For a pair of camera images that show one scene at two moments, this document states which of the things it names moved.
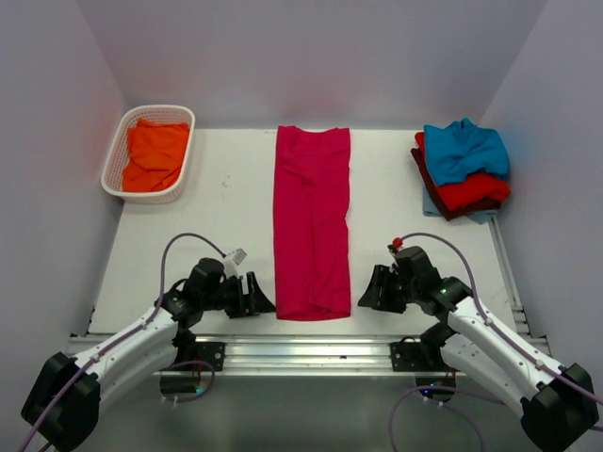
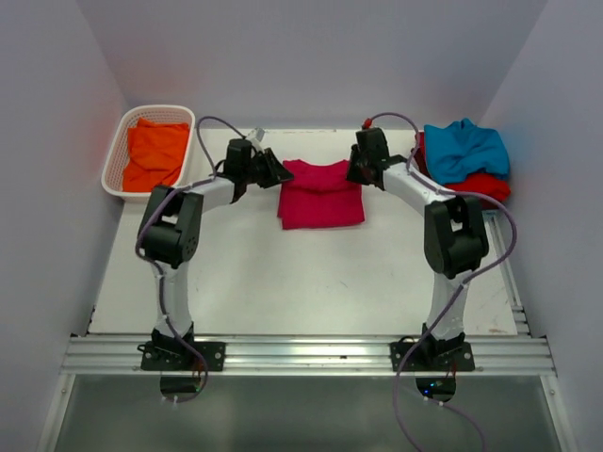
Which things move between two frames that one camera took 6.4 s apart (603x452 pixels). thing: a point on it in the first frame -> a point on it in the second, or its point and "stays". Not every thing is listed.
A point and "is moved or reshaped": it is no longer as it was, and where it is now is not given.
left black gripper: (256, 301) -> (275, 171)
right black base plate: (410, 357) stays
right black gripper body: (409, 288) -> (356, 171)
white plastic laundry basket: (148, 156) stays
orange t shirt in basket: (155, 155) stays
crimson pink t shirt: (311, 194) is moved or reshaped
